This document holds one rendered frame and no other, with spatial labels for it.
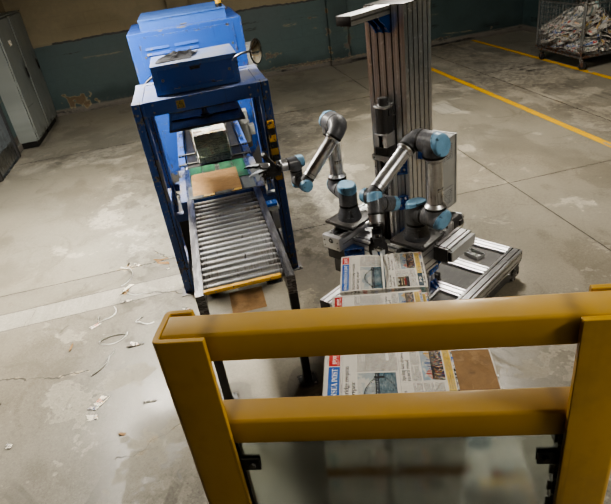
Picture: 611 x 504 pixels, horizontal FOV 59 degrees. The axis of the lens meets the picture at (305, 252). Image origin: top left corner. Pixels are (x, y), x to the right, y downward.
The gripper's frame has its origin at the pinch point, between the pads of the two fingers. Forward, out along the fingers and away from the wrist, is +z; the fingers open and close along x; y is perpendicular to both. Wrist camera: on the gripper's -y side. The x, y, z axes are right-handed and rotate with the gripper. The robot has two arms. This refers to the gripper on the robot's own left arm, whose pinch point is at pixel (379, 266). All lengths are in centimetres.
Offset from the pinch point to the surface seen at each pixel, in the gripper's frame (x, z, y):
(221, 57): 97, -147, 106
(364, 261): 6.7, -2.9, -9.2
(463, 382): -33, 53, -14
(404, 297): -9.0, 12.0, -36.0
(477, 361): -41, 47, -3
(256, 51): 71, -145, 98
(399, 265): -8.8, -0.2, -13.6
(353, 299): 11.7, 11.6, -35.5
